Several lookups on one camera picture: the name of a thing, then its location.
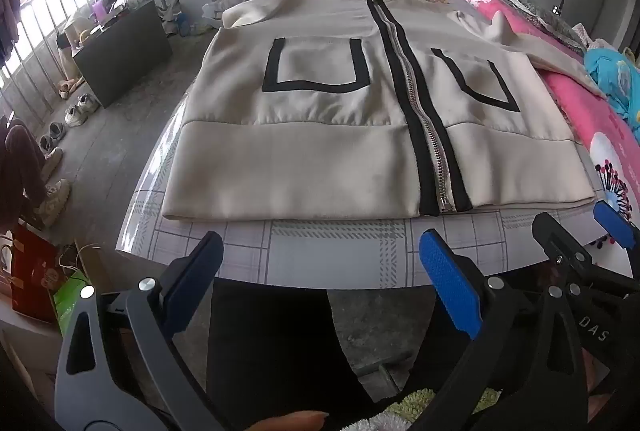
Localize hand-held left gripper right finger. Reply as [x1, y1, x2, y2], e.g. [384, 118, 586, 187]
[410, 229, 591, 431]

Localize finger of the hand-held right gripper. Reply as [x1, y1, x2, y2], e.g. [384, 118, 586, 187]
[531, 212, 640, 307]
[592, 200, 640, 262]

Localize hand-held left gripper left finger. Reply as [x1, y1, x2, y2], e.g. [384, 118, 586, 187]
[54, 231, 224, 431]

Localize beige zip jacket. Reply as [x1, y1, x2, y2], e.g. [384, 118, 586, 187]
[161, 0, 608, 223]

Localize person's left hand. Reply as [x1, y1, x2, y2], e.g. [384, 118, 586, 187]
[240, 411, 329, 431]

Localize person's black pants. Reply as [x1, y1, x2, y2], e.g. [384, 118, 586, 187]
[207, 278, 466, 431]

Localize pink printed blanket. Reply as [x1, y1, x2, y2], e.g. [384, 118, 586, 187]
[452, 0, 640, 272]

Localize green fuzzy mat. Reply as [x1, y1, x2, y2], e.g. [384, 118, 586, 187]
[390, 388, 501, 424]

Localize green paper bag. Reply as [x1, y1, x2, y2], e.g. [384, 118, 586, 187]
[52, 271, 93, 337]

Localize floral plaid tablecloth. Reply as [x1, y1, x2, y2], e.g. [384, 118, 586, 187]
[115, 0, 601, 292]

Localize cyan cloth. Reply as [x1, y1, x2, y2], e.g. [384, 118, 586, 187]
[584, 48, 640, 144]

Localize red paper bag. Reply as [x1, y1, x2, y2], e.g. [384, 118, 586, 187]
[10, 223, 63, 324]

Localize row of shoes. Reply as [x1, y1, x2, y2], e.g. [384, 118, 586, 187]
[35, 76, 101, 232]

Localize grey lace cloth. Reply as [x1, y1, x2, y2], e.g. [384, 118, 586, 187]
[490, 0, 587, 54]

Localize dark cabinet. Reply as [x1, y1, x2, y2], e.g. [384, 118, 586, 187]
[70, 1, 173, 109]

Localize white plastic bag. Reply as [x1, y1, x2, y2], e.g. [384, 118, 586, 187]
[201, 0, 261, 22]

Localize window railing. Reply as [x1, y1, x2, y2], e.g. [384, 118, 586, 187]
[0, 0, 116, 122]

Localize dark hanging garment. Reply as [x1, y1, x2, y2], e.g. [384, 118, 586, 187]
[0, 0, 22, 66]

